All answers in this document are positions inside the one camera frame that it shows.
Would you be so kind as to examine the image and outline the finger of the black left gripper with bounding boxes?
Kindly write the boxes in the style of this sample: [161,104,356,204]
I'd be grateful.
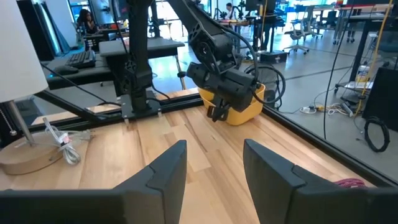
[206,104,219,122]
[217,99,233,123]

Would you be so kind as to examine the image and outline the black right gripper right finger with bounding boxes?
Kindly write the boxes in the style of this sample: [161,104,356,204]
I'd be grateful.
[243,138,398,224]

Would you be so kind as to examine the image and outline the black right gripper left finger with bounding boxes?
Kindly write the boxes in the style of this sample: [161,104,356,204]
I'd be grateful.
[0,139,188,224]

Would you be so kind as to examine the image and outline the maroon braided USB cable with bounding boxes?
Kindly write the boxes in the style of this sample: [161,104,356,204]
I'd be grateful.
[334,177,368,189]

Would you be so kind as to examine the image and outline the yellow plastic bin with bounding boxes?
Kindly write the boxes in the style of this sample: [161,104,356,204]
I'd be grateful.
[198,83,267,127]

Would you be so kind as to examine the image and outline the black equipment stand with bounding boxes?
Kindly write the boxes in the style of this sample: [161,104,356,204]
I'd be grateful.
[245,0,289,65]

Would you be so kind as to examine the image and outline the person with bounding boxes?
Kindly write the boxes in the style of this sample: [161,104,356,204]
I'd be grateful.
[76,8,100,35]
[224,2,237,20]

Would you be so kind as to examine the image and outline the grey office chair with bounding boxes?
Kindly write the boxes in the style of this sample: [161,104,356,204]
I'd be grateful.
[282,4,315,55]

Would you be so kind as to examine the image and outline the black low desk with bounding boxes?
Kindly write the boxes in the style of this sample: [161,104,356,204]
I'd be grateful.
[40,51,114,91]

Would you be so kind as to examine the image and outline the black-legged table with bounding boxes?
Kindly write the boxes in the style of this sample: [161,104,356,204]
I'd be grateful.
[348,12,398,83]

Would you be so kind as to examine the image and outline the round wooden lamp base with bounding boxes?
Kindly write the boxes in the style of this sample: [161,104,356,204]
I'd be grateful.
[0,130,93,175]

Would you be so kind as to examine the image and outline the black keyboard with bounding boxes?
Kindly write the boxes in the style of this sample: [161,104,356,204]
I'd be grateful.
[64,49,96,70]

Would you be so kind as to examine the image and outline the black cabinet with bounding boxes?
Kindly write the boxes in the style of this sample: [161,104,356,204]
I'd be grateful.
[362,67,398,122]

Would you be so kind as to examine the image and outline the black computer mouse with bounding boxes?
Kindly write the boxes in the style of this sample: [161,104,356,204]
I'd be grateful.
[53,64,80,76]

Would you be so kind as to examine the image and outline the silver lamp pole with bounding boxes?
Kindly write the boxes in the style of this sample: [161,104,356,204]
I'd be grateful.
[6,100,35,147]

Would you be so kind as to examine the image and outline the black room divider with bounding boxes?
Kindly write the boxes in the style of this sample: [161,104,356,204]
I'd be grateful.
[17,0,71,62]

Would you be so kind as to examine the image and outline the white lamp shade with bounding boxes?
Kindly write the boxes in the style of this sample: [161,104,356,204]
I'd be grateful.
[0,0,49,103]

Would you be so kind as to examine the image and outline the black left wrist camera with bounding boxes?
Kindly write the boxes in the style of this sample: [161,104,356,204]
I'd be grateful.
[185,61,218,90]

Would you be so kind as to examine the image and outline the black aluminium table frame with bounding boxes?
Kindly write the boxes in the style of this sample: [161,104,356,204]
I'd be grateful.
[0,88,398,187]

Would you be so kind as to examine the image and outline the white power strip cords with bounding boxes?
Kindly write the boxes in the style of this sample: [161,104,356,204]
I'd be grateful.
[298,101,355,118]

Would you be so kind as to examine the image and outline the long black floor cable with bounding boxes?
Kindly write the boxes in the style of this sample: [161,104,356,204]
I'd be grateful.
[322,0,357,141]

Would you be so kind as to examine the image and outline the bundled white lamp cord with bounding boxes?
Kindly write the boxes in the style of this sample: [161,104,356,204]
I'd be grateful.
[42,116,93,166]

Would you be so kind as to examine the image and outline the coiled black floor cable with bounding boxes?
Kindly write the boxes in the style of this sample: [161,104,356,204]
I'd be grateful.
[363,116,391,153]

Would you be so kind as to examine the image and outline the yellow hanging power cord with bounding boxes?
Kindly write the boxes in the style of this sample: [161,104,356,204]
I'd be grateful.
[354,0,394,116]

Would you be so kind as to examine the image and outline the lamp pull chain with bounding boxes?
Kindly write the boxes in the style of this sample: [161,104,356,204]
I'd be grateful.
[0,107,18,137]

